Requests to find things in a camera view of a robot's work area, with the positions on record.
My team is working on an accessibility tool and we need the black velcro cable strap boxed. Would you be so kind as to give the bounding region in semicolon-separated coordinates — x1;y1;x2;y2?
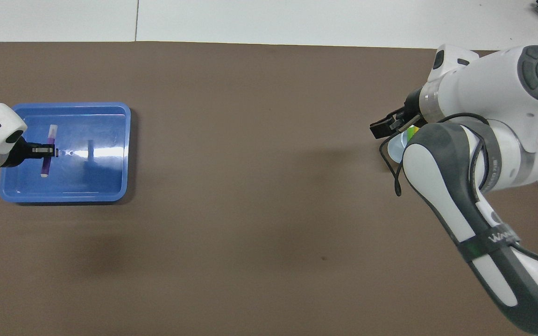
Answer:
456;226;522;263

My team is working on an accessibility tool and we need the brown table mat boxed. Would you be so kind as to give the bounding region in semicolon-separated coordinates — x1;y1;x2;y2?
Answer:
0;41;538;336

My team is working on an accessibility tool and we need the clear plastic cup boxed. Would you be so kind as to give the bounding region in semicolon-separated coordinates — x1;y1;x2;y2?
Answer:
387;128;419;164

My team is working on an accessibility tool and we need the purple pen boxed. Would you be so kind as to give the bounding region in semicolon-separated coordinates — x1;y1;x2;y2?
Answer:
40;124;58;178

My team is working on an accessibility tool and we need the blue plastic tray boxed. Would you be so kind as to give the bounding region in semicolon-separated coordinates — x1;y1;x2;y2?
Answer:
0;102;132;203

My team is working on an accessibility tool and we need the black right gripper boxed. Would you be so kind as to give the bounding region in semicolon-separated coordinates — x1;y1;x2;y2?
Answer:
369;89;423;140

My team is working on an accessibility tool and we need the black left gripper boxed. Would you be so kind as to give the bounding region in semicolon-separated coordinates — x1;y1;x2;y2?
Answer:
5;139;60;168

